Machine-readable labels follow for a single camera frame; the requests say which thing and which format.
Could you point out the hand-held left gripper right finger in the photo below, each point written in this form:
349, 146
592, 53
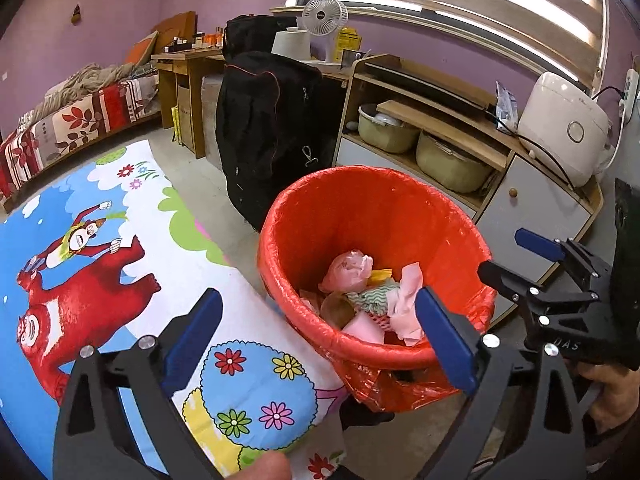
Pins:
445, 335

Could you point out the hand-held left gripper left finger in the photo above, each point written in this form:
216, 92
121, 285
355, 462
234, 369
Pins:
195, 332

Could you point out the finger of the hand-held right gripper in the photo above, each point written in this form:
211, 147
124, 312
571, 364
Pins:
540, 245
505, 280

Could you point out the green striped wrapper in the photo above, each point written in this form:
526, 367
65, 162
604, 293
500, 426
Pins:
375, 297

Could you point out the yellow plastic bag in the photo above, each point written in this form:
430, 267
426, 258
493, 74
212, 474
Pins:
381, 275

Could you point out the white plastic bag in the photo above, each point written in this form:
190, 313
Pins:
345, 267

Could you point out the waste bin with red liner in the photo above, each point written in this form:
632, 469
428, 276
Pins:
360, 210

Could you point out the person's right hand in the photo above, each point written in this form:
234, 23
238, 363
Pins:
617, 395

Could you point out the person's left hand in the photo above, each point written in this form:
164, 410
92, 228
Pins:
265, 467

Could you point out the wooden cabinet with white drawers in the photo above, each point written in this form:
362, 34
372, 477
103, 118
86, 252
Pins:
540, 220

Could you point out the large beige basin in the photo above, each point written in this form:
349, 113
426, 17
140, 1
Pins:
450, 165

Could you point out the white rice cooker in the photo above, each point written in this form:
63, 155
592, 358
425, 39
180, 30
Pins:
565, 125

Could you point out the blue and white packet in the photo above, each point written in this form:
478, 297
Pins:
506, 102

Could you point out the white power strip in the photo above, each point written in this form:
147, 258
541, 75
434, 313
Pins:
629, 92

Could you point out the cartoon printed blanket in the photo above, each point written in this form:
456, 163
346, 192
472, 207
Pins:
50, 210

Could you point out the black flat tray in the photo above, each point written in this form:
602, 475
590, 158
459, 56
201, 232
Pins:
425, 82

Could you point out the tall black bag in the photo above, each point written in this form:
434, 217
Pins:
265, 135

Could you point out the yellow bag beside desk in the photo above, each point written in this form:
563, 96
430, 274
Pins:
176, 122

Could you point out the grey woven panel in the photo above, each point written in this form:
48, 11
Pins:
210, 110

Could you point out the bed with floral cover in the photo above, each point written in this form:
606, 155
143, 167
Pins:
65, 125

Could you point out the striped window blind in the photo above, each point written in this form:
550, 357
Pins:
450, 0

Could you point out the metal cup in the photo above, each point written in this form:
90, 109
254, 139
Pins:
351, 58

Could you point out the wooden desk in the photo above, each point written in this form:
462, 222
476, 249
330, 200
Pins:
170, 65

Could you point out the beige crumpled quilt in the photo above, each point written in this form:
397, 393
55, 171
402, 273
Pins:
85, 80

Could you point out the yellow box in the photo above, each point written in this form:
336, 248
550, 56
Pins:
347, 39

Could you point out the orange pillow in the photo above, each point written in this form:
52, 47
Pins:
142, 50

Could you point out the row of small bottles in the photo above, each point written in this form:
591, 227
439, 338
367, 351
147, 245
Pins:
197, 40

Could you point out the black duffel bag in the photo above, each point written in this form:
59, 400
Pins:
250, 35

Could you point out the white cylinder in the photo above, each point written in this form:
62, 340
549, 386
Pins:
290, 45

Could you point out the wooden headboard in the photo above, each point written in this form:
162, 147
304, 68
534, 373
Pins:
175, 27

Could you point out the white desk fan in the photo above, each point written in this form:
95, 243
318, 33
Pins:
320, 15

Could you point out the gourd wall ornament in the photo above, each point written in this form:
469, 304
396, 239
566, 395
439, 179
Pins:
76, 14

